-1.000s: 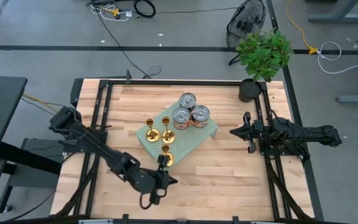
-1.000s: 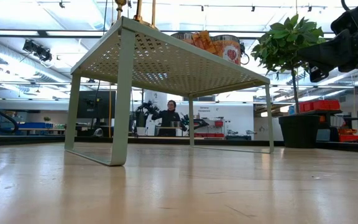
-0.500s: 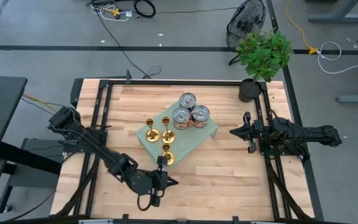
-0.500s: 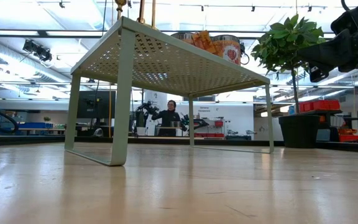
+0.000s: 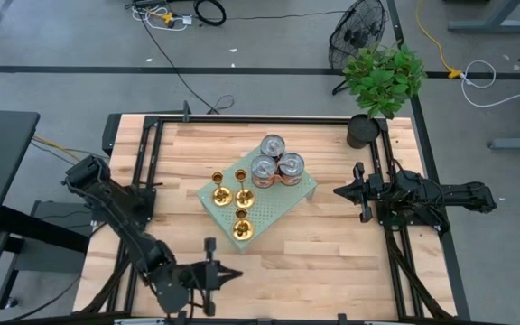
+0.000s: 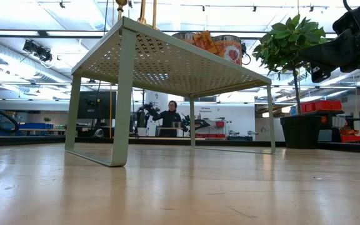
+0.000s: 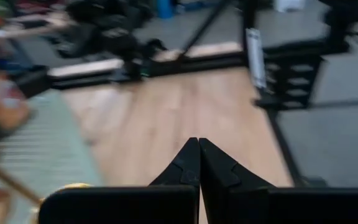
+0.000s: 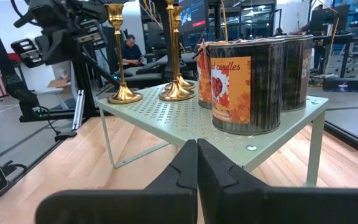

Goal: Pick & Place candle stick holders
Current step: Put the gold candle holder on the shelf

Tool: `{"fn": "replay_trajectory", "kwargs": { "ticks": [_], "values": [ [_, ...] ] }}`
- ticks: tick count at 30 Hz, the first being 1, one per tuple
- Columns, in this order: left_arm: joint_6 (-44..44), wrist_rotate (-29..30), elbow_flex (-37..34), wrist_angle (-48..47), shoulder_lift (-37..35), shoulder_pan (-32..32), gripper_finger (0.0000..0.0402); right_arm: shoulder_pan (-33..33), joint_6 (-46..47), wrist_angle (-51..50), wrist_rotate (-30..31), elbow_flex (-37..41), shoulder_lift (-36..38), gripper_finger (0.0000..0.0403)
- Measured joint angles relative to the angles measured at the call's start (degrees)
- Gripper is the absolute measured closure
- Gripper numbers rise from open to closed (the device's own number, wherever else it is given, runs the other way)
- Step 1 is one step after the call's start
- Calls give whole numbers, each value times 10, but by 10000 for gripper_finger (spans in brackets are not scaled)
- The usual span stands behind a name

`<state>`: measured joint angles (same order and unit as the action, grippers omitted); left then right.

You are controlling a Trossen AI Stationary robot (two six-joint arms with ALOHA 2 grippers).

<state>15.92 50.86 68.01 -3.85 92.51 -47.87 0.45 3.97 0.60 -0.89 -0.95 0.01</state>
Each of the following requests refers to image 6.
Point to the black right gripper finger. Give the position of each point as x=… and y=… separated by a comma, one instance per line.
x=333, y=61
x=333, y=45

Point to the orange heart candle tin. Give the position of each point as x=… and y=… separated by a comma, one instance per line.
x=231, y=51

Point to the orange heart gift bag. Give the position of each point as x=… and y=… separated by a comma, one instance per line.
x=184, y=37

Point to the short brass candlestick holder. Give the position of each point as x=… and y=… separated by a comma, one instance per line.
x=142, y=12

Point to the medium brass candlestick holder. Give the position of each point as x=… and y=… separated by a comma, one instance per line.
x=120, y=7

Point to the black background robot arm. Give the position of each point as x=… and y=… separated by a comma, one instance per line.
x=147, y=111

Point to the potted green plant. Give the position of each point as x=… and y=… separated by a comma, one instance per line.
x=292, y=40

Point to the large red storage bin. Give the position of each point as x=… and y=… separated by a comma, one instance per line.
x=328, y=105

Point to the small red storage bin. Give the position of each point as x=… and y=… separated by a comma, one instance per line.
x=308, y=107

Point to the orange storage bin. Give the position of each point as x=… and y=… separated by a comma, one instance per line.
x=353, y=138

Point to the red bin rack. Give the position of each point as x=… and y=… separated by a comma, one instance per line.
x=220, y=124

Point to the person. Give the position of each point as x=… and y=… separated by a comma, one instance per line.
x=169, y=120

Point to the green perforated metal shelf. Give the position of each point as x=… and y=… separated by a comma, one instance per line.
x=127, y=93

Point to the black computer monitor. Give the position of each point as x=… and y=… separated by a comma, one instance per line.
x=98, y=103

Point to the black ceiling device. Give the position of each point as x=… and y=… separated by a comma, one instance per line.
x=37, y=50

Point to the blue storage bins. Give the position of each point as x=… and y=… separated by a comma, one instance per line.
x=33, y=126

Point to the black overhead camera device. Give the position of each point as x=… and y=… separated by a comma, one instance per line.
x=246, y=56

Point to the black aluminium table frame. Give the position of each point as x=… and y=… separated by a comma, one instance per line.
x=236, y=142

